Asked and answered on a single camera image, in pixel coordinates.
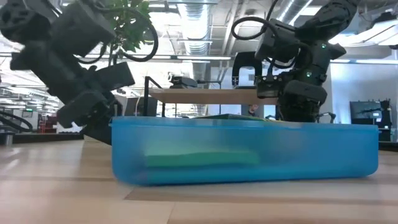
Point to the black stapler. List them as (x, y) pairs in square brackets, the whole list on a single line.
[(185, 82)]

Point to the blue plastic pencil case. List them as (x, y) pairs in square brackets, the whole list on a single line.
[(248, 149)]

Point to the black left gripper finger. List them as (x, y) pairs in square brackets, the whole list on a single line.
[(99, 133)]

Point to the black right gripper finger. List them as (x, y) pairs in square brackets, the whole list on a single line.
[(298, 105)]

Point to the green sticky note pad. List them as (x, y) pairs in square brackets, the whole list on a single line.
[(202, 158)]

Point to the wooden shelf riser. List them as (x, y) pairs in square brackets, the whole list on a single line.
[(202, 96)]

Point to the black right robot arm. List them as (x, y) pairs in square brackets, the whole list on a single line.
[(329, 15)]

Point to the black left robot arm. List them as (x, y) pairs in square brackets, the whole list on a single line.
[(77, 28)]

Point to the person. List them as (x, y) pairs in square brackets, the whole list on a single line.
[(253, 110)]

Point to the black background screen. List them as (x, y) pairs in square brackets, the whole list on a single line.
[(370, 112)]

